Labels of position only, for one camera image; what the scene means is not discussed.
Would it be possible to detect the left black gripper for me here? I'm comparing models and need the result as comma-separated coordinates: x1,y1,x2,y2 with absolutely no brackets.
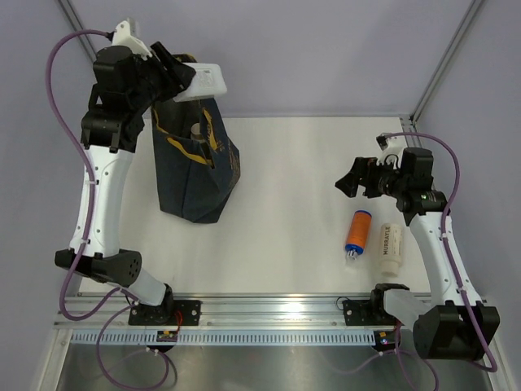
127,42,195,114

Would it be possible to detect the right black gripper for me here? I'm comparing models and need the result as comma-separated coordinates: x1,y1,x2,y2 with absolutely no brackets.
335,156,408,199

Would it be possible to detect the clear bottle black cap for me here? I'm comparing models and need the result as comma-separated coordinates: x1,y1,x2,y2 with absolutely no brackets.
173,63,227,103

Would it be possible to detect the orange blue tube bottle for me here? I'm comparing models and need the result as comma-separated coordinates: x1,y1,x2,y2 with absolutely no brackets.
344,209,372,260

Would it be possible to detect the pale green cylindrical bottle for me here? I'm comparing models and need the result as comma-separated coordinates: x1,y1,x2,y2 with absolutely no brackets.
190,123,205,143

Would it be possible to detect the cream Murrayle bottle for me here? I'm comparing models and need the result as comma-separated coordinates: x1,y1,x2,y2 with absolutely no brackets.
378,223,403,277

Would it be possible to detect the dark blue canvas bag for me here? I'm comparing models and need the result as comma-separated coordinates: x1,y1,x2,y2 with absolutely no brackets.
151,99,241,224

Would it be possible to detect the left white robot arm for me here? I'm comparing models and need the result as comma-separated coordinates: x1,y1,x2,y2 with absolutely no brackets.
55,42,195,325

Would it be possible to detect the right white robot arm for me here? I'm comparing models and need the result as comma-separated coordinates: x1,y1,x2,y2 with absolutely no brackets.
335,147,500,362

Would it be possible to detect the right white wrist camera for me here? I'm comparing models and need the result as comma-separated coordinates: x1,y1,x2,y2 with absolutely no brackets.
376,133,406,167

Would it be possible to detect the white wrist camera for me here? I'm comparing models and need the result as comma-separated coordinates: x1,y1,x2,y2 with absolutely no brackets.
376,133,406,167
111,18,152,59

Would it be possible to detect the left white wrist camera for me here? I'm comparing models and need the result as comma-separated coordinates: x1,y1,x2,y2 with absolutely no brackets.
111,18,152,59

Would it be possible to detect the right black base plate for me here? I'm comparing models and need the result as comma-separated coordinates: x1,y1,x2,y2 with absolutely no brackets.
342,295,424,328

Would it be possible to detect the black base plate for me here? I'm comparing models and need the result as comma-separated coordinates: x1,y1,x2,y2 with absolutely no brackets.
342,295,424,328
128,299,202,327

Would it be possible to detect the aluminium mounting rail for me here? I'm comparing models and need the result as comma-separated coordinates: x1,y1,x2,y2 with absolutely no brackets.
52,293,394,331

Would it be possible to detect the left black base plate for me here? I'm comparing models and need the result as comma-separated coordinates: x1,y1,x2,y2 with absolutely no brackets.
128,299,202,327

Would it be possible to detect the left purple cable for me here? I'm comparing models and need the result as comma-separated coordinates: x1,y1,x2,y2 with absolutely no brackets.
45,29,180,388

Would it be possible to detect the slotted grey cable duct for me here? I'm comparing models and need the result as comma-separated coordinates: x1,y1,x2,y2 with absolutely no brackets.
71,329,375,346

